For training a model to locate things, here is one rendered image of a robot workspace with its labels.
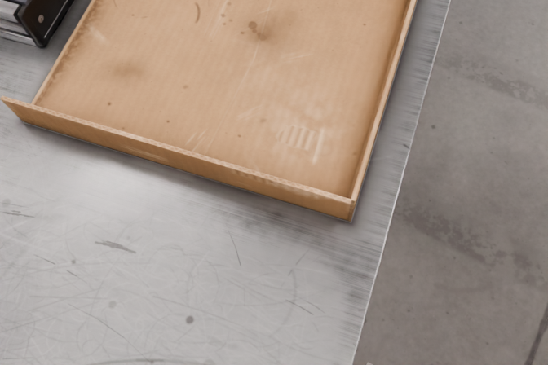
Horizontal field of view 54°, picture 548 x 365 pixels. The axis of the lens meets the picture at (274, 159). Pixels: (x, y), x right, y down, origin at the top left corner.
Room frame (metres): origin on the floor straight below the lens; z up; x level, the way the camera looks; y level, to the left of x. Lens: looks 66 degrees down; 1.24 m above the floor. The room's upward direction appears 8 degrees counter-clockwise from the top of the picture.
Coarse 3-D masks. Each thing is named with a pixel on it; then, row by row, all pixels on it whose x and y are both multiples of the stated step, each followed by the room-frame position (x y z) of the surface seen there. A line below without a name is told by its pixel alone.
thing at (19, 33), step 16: (0, 0) 0.35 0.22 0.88; (32, 0) 0.35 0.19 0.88; (48, 0) 0.36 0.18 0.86; (64, 0) 0.38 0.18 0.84; (0, 16) 0.34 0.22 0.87; (16, 16) 0.34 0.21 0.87; (32, 16) 0.34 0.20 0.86; (48, 16) 0.35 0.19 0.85; (0, 32) 0.35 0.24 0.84; (16, 32) 0.35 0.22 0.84; (32, 32) 0.33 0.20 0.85; (48, 32) 0.34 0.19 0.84
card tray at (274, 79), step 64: (128, 0) 0.37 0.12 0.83; (192, 0) 0.36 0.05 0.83; (256, 0) 0.35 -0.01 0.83; (320, 0) 0.34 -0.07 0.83; (384, 0) 0.33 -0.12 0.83; (64, 64) 0.31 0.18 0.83; (128, 64) 0.30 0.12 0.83; (192, 64) 0.29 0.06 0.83; (256, 64) 0.28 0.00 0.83; (320, 64) 0.27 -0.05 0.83; (384, 64) 0.26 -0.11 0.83; (64, 128) 0.23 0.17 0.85; (128, 128) 0.23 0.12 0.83; (192, 128) 0.22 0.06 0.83; (256, 128) 0.21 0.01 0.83; (320, 128) 0.20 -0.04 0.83; (256, 192) 0.16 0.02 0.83; (320, 192) 0.13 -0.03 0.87
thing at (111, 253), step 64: (448, 0) 0.32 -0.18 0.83; (0, 64) 0.32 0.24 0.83; (0, 128) 0.25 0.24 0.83; (384, 128) 0.20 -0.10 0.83; (0, 192) 0.19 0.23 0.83; (64, 192) 0.18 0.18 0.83; (128, 192) 0.17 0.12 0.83; (192, 192) 0.16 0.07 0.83; (384, 192) 0.14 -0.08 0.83; (0, 256) 0.13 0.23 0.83; (64, 256) 0.13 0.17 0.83; (128, 256) 0.12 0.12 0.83; (192, 256) 0.11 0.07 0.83; (256, 256) 0.10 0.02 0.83; (320, 256) 0.10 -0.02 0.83; (0, 320) 0.08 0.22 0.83; (64, 320) 0.08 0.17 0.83; (128, 320) 0.07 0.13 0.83; (192, 320) 0.06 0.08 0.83; (256, 320) 0.06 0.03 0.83; (320, 320) 0.05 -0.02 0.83
